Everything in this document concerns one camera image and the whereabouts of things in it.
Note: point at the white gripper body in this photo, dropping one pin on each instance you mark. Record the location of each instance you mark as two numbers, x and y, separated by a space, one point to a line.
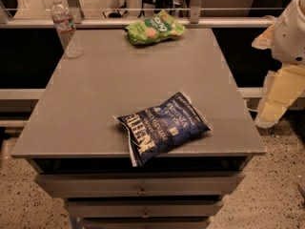
290 41

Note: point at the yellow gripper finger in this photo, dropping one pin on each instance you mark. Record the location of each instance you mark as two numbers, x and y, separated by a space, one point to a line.
280 90
265 40

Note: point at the blue Kettle chip bag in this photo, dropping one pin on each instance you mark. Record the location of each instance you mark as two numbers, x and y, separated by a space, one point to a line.
165 128

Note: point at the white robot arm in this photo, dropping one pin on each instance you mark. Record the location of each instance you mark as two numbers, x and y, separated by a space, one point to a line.
286 40

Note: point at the green rice chip bag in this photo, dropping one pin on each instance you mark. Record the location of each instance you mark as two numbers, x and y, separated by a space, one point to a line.
159 28

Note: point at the top grey drawer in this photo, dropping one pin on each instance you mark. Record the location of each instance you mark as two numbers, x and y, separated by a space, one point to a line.
139 185

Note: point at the grey drawer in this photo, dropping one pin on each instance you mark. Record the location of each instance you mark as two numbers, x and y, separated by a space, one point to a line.
139 185
161 223
144 208

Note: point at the clear plastic water bottle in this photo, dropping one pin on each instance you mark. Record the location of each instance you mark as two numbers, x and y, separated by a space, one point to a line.
66 29

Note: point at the grey drawer cabinet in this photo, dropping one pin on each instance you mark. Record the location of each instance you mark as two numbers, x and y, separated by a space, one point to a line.
77 135

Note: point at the bottom grey drawer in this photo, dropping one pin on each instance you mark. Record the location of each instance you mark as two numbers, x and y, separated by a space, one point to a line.
161 223

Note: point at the middle grey drawer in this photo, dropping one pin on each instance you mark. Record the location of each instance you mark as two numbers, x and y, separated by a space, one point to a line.
144 208

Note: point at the metal railing frame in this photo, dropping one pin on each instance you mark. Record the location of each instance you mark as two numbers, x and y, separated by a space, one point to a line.
88 15

